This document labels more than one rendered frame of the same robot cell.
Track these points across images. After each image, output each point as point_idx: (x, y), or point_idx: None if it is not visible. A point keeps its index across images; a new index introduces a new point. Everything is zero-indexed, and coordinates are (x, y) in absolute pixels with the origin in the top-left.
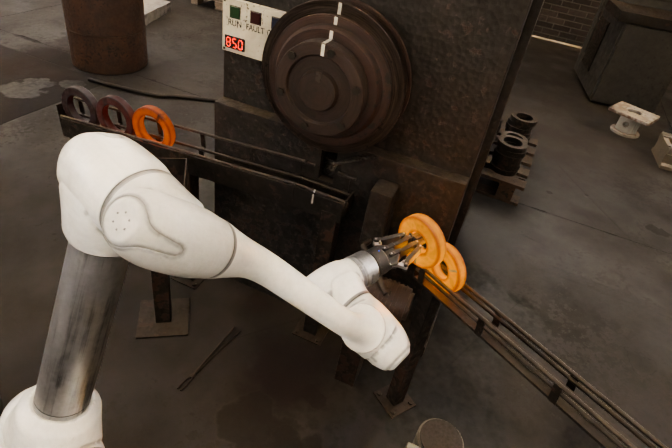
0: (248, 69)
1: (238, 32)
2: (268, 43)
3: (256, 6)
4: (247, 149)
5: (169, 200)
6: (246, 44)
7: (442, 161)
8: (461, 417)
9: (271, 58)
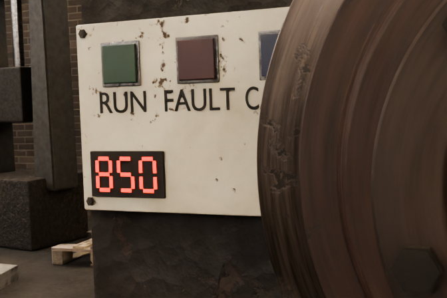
0: (184, 265)
1: (138, 132)
2: (281, 76)
3: (195, 17)
4: None
5: None
6: (170, 167)
7: None
8: None
9: (308, 133)
